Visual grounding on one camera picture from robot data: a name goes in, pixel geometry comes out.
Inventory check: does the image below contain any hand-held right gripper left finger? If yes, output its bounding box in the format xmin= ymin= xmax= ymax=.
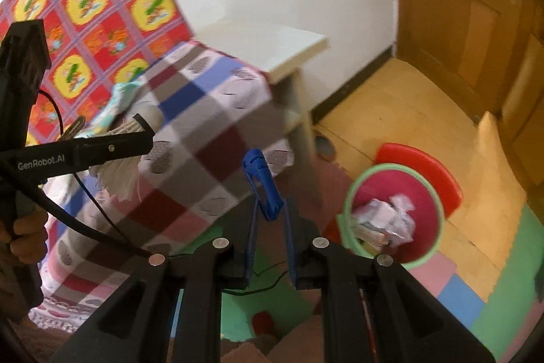
xmin=50 ymin=195 xmax=260 ymax=363

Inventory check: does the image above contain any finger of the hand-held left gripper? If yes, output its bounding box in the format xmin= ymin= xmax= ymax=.
xmin=69 ymin=131 xmax=155 ymax=173
xmin=133 ymin=113 xmax=155 ymax=135

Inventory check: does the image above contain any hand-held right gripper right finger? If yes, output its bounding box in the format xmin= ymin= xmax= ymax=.
xmin=283 ymin=195 xmax=496 ymax=363

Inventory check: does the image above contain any white cloth wad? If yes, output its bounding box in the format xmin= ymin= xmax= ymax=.
xmin=87 ymin=103 xmax=164 ymax=202

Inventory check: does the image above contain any blue plastic clothespin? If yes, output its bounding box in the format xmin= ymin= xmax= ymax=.
xmin=241 ymin=148 xmax=285 ymax=222

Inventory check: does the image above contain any pink bin with green rim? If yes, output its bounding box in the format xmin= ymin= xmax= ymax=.
xmin=337 ymin=163 xmax=445 ymax=271

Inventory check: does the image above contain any person's left hand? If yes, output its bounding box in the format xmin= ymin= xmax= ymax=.
xmin=0 ymin=208 xmax=49 ymax=264

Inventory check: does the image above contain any teal wipes packet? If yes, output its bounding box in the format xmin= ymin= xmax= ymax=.
xmin=87 ymin=80 xmax=147 ymax=136

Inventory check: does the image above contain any metal spring clip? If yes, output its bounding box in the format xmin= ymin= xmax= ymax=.
xmin=59 ymin=115 xmax=86 ymax=143

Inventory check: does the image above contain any red sock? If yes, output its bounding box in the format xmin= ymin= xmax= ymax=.
xmin=251 ymin=310 xmax=281 ymax=340

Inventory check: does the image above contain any red floral printed cloth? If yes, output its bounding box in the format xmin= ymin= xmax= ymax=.
xmin=0 ymin=0 xmax=192 ymax=147

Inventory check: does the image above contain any red plastic stool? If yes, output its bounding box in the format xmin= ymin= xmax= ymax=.
xmin=374 ymin=142 xmax=464 ymax=215

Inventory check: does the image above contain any colourful foam floor mat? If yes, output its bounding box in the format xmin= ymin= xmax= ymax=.
xmin=170 ymin=163 xmax=536 ymax=363

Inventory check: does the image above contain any wooden wardrobe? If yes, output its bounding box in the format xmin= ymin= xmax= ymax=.
xmin=391 ymin=0 xmax=544 ymax=194

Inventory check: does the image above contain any thin black cord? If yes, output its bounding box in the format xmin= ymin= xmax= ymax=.
xmin=219 ymin=259 xmax=294 ymax=296

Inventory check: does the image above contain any thick black cable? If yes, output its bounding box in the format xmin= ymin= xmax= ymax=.
xmin=0 ymin=159 xmax=154 ymax=259

